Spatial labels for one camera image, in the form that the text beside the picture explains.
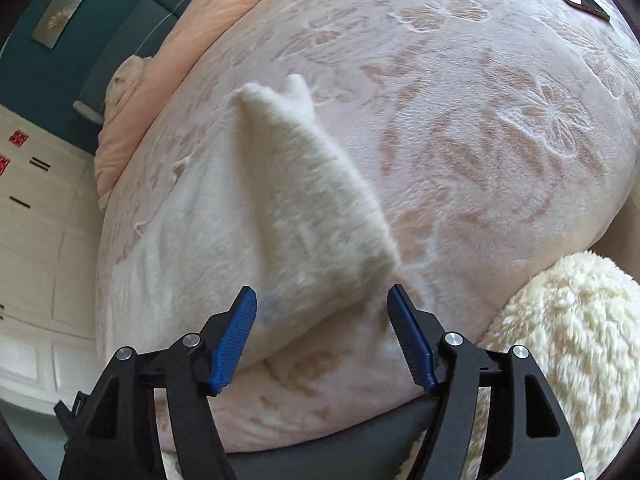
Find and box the cream fluffy jacket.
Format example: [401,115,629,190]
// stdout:
[159,251,640,480]

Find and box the peach pink duvet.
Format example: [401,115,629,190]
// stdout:
[94,0,266,210]

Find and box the teal upholstered headboard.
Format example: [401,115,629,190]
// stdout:
[1,0,191,153]

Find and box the cream crumpled garment on duvet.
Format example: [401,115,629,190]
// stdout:
[104,54,152,120]

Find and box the pink butterfly pattern bedspread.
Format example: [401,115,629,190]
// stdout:
[94,0,640,456]

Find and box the cream knit cardigan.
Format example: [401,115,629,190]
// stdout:
[98,74,399,367]

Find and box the white panelled wardrobe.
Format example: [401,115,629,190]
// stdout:
[0,108,103,415]

